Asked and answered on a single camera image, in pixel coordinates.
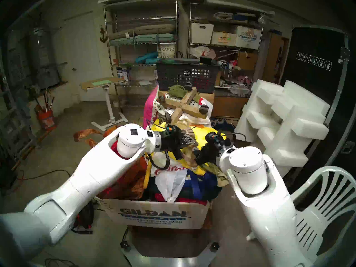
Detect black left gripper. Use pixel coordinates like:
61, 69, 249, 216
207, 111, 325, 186
161, 130, 196, 160

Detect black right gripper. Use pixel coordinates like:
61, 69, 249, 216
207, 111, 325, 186
194, 143, 221, 164

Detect tan flower strap sandal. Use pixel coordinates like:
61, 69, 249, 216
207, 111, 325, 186
179, 126, 201, 167

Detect yellow towel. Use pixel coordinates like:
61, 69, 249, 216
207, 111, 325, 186
150, 122, 223, 174

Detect wooden cross caster dolly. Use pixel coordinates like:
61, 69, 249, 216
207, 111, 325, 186
158, 81, 211, 123

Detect blue white patterned cloth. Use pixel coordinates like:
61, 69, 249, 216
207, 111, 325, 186
210, 118, 237, 130

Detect white red-target plastic bag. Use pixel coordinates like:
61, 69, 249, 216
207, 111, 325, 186
152, 158, 189, 203

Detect red fabric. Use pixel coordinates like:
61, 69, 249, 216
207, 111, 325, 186
154, 193, 212, 205

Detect pink white pillow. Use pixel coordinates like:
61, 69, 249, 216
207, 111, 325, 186
143, 85, 159, 129

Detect green knit glove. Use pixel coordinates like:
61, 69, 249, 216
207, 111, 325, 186
167, 85, 202, 103

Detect brown wooden chest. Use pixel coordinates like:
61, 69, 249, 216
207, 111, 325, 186
211, 90, 251, 118

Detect dark plastic mesh basket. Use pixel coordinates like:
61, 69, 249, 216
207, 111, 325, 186
156, 58, 220, 94

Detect large Gildan activewear carton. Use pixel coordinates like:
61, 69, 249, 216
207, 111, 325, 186
96, 196, 213, 229

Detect white overbed table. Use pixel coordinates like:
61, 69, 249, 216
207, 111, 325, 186
79, 76, 129, 132

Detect pale plastic shelf bag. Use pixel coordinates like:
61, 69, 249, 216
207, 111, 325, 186
189, 46, 217, 60

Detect blue white product box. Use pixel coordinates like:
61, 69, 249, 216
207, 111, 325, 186
116, 66, 133, 85

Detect teal blue cushion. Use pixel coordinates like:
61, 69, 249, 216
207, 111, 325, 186
135, 51, 163, 64

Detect Hope print pillow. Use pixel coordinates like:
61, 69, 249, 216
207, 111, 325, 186
157, 44, 176, 59

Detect white foam packing insert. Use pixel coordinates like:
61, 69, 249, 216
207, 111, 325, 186
235, 79, 330, 183

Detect orange patterned ribbon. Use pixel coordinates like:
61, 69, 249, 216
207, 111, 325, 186
73, 129, 107, 147

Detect white labelled cardboard box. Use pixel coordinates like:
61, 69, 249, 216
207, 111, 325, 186
211, 31, 237, 46

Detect mint seat cushion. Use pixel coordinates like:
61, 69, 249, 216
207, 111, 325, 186
109, 34, 176, 44

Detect tan seat cushion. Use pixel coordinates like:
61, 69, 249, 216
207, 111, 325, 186
108, 24, 175, 40

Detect brown wooden cabinet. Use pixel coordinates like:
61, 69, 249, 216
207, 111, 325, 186
263, 33, 290, 85

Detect small white Gildan box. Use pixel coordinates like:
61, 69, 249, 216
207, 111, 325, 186
235, 25, 262, 50

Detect white plastic chair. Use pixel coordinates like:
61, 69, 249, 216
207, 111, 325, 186
246, 166, 356, 256

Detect white panel door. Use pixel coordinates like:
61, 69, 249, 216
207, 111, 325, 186
63, 12, 103, 101

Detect orange plastic bucket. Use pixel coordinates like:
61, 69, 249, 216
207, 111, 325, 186
38, 109, 57, 130

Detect black flight case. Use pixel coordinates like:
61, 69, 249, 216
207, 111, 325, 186
278, 24, 351, 172

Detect grey water heater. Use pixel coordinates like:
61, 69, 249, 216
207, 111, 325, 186
26, 26, 61, 89

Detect aluminium ladder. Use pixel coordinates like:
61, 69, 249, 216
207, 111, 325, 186
0, 72, 39, 164

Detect grey furnace unit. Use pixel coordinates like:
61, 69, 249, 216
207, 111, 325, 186
7, 51, 25, 85

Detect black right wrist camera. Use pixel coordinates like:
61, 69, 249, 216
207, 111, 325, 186
205, 132, 223, 144

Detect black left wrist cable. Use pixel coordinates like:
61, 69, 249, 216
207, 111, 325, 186
146, 151, 170, 170

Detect yellow plastic handle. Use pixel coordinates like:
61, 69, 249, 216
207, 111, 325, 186
143, 158, 152, 189

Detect chrome wire shelf rack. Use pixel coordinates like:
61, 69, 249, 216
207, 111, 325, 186
188, 2, 263, 85
103, 0, 179, 108

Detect white handled storage bin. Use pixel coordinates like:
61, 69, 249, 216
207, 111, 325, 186
191, 23, 214, 44

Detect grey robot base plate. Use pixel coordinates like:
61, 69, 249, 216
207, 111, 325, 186
120, 233, 220, 267

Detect red black cord reel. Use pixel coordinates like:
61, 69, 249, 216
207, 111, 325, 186
71, 205, 95, 235

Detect red floor cord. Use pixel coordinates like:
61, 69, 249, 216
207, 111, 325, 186
4, 169, 70, 194

